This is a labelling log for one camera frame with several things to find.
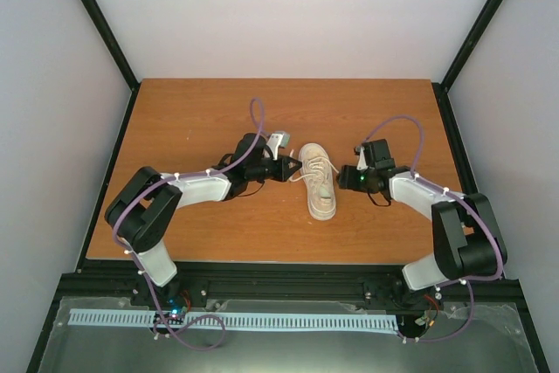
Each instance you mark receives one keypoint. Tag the black aluminium frame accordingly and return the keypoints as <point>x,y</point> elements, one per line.
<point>275,281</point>

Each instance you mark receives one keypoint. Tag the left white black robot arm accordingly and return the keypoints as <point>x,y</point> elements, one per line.
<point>142,211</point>

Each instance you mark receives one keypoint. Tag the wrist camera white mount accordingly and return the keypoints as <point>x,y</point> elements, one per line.
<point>277,140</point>
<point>361,162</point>

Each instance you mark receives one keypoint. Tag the white shoelace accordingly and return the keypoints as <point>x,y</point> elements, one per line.
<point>319,169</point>

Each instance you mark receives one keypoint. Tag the light blue slotted cable duct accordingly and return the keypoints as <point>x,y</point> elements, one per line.
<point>244,322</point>

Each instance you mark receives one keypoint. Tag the grey metal base plate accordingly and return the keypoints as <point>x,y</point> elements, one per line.
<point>486,338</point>

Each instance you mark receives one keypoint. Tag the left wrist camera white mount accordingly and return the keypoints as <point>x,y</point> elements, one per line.
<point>277,140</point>

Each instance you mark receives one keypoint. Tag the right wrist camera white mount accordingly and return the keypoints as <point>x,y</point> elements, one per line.
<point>361,162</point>

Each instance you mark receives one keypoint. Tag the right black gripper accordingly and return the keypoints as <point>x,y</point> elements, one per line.
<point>347,180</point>

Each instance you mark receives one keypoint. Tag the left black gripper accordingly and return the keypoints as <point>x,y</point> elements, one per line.
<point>283,173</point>

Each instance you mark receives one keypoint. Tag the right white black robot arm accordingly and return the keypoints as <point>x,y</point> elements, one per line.
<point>466,239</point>

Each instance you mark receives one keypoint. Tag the cream white lace sneaker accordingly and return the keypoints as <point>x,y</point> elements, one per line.
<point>320,196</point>

